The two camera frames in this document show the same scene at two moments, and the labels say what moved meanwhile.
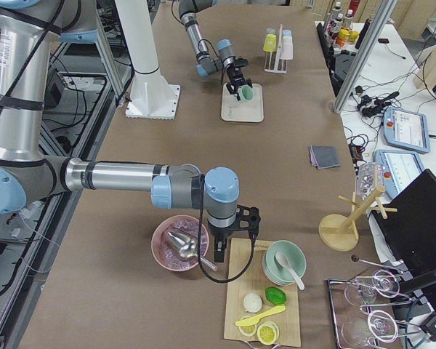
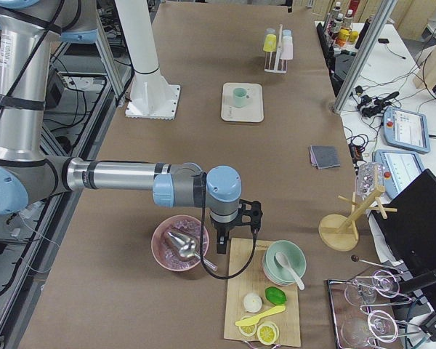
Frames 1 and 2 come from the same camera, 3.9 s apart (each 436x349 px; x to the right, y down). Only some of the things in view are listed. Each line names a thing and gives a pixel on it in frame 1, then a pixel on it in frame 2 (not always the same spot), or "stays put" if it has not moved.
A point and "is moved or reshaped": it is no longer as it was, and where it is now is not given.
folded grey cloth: x=324 y=156 stays put
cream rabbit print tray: x=239 y=111 stays put
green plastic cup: x=245 y=93 is moved or reshaped
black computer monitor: x=418 y=236 stays put
